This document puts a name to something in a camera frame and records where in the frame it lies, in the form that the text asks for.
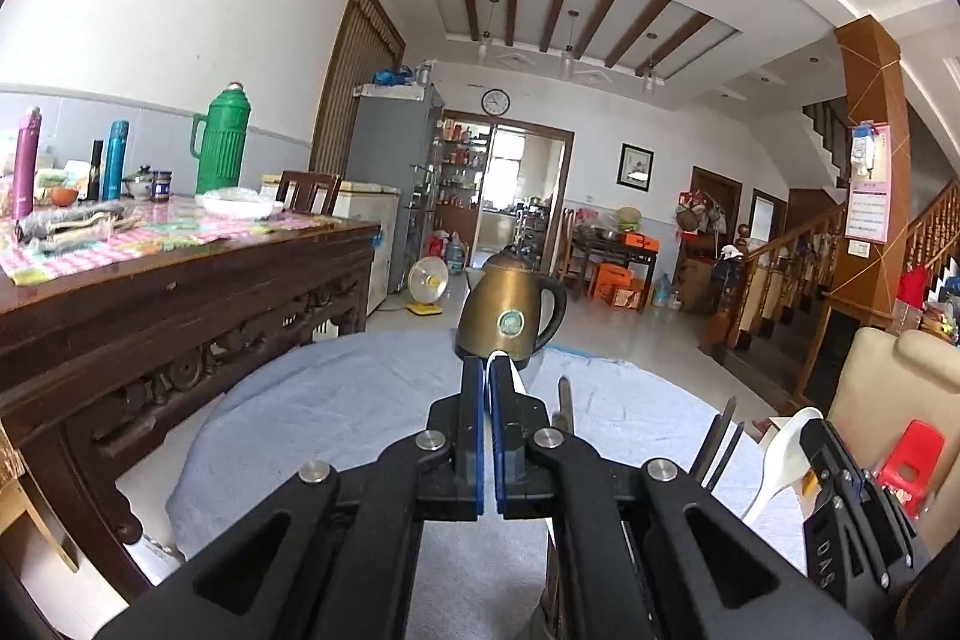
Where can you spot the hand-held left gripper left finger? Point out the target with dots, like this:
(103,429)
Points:
(471,437)

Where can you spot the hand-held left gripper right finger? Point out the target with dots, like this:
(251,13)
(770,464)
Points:
(501,437)

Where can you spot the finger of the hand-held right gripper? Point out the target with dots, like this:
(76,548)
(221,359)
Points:
(855,505)

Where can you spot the metal table knife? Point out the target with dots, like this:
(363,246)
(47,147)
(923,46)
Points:
(565,404)

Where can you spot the white plastic spoon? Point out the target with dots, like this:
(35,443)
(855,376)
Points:
(780,460)
(499,362)

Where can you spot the metal fork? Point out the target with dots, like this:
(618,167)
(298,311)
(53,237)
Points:
(716,445)

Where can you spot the red plastic chair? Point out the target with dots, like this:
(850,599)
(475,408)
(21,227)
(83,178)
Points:
(911,460)

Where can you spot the bronze electric kettle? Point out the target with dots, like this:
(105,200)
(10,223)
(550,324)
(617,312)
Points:
(510,310)

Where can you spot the grey-blue round tablecloth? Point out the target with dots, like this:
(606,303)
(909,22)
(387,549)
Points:
(337,400)

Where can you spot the beige leather armchair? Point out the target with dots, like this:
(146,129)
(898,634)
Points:
(900,370)

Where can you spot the yellow fan heater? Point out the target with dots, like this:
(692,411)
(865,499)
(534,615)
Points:
(426,280)

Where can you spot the blue water jug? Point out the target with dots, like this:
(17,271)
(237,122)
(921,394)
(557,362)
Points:
(456,254)
(661,293)

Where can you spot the orange cardboard boxes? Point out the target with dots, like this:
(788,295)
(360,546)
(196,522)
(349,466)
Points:
(619,287)

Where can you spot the pile of colourful bags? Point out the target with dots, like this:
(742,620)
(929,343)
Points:
(941,302)

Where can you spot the wooden side table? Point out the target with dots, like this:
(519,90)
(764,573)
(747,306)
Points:
(607,242)

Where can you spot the white chest freezer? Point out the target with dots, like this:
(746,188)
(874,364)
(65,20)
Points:
(367,220)

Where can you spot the wooden stair railing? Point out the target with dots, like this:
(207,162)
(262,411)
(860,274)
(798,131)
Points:
(795,250)

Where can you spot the glass display shelf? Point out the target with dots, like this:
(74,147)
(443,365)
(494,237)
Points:
(457,168)

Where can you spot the grey refrigerator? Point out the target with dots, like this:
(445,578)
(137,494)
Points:
(390,160)

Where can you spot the dark wooden chair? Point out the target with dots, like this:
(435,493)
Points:
(307,190)

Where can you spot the dark carved wooden table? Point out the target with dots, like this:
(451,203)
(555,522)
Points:
(172,340)

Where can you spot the white bowl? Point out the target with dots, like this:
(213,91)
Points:
(236,203)

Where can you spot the pink checkered tablecloth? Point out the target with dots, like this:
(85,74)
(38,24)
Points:
(187,235)

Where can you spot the glass pendant lamp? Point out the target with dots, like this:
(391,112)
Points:
(649,79)
(568,63)
(486,48)

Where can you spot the green thermos flask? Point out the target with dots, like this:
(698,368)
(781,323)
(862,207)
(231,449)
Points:
(221,149)

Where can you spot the glass jar with dark lid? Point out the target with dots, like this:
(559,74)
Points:
(161,188)

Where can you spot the small lidded pot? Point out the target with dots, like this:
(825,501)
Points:
(139,186)

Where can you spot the brown wooden pillar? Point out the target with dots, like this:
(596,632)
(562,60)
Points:
(870,78)

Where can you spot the light wooden stool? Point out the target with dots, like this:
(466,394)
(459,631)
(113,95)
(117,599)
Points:
(34,505)

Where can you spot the blue bottle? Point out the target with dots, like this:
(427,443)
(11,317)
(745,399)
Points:
(115,164)

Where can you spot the plastic wrapped bundle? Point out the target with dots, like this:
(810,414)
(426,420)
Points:
(75,224)

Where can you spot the dark glass bottle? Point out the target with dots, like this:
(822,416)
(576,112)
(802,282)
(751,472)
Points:
(95,175)

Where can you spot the purple bottle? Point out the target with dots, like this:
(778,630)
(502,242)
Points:
(25,168)

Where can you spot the framed wall picture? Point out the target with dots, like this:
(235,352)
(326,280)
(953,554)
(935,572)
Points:
(635,165)

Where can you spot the pink wall calendar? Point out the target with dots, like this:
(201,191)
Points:
(868,197)

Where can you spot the round wall clock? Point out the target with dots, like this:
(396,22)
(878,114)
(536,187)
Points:
(495,102)

